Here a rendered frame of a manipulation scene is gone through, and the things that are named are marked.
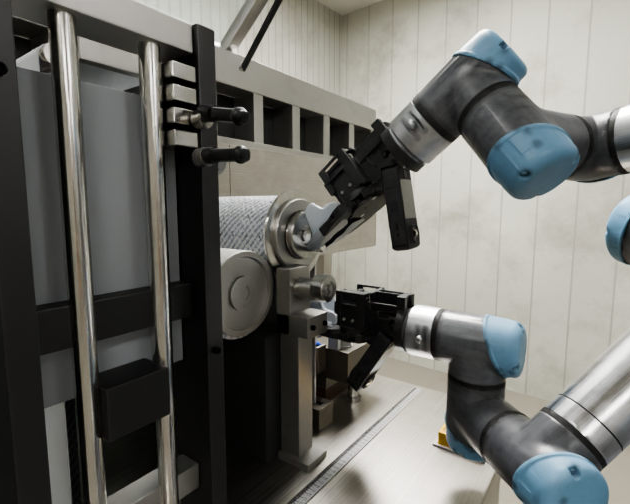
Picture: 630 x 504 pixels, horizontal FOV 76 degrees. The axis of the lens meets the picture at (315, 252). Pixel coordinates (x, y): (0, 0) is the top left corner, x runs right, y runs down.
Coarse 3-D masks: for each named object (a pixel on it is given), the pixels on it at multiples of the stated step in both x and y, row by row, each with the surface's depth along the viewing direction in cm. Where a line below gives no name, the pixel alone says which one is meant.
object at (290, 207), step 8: (296, 200) 63; (304, 200) 64; (288, 208) 61; (296, 208) 63; (304, 208) 65; (280, 216) 60; (288, 216) 61; (280, 224) 60; (280, 232) 60; (280, 240) 60; (280, 248) 60; (280, 256) 61; (288, 256) 62; (312, 256) 67; (288, 264) 62; (304, 264) 66
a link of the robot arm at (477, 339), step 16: (448, 320) 55; (464, 320) 54; (480, 320) 53; (496, 320) 53; (512, 320) 53; (432, 336) 55; (448, 336) 54; (464, 336) 53; (480, 336) 52; (496, 336) 51; (512, 336) 50; (432, 352) 56; (448, 352) 54; (464, 352) 53; (480, 352) 51; (496, 352) 50; (512, 352) 49; (448, 368) 56; (464, 368) 53; (480, 368) 52; (496, 368) 51; (512, 368) 50; (480, 384) 52; (496, 384) 52
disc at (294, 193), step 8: (288, 192) 62; (296, 192) 64; (304, 192) 65; (280, 200) 61; (288, 200) 62; (312, 200) 67; (272, 208) 60; (280, 208) 61; (272, 216) 60; (264, 224) 59; (272, 224) 60; (264, 232) 59; (272, 232) 60; (264, 240) 59; (272, 240) 60; (264, 248) 59; (272, 248) 60; (272, 256) 60; (272, 264) 60; (280, 264) 62; (312, 264) 68
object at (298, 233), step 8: (296, 216) 61; (304, 216) 63; (288, 224) 61; (296, 224) 61; (304, 224) 63; (288, 232) 61; (296, 232) 61; (304, 232) 63; (288, 240) 61; (296, 240) 61; (304, 240) 63; (288, 248) 62; (296, 248) 62; (304, 248) 63; (296, 256) 63; (304, 256) 63
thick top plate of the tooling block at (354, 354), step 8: (320, 336) 83; (360, 344) 78; (368, 344) 79; (328, 352) 76; (336, 352) 74; (344, 352) 73; (352, 352) 74; (360, 352) 77; (328, 360) 76; (336, 360) 75; (344, 360) 74; (352, 360) 74; (328, 368) 76; (336, 368) 75; (344, 368) 74; (352, 368) 75; (328, 376) 76; (336, 376) 75; (344, 376) 74
